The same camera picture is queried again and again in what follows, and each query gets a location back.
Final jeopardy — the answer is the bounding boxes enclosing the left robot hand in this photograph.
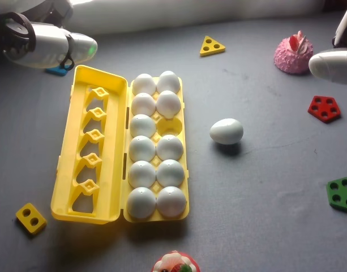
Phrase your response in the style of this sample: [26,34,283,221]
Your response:
[0,0,98,71]

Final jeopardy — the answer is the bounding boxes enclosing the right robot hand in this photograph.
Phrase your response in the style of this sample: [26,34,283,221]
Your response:
[308,2,347,86]

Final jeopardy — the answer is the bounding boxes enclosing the yellow egg carton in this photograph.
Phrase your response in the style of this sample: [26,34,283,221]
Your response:
[50,65,190,225]

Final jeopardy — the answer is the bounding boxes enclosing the blue flat block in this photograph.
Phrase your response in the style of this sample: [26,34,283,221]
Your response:
[45,64,75,77]

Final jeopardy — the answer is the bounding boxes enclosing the pink toy cake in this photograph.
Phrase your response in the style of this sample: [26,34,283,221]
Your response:
[273,30,314,75]

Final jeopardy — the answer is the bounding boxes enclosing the red pentagon block five holes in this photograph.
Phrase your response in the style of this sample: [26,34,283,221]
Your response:
[307,95,341,124]

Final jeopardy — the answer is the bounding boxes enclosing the green pentagon block five holes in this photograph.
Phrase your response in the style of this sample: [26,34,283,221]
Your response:
[325,177,347,215]

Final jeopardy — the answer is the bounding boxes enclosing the yellow triangle block three holes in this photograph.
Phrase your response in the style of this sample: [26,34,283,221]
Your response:
[199,36,226,57]

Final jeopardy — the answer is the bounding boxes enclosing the white cloth backdrop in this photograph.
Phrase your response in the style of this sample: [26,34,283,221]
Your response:
[68,0,347,36]

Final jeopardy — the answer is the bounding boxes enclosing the yellow rectangle block two holes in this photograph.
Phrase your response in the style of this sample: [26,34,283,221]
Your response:
[15,202,48,236]

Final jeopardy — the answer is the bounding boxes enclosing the toy cake with strawberry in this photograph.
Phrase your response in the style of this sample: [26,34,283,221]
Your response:
[150,250,202,272]

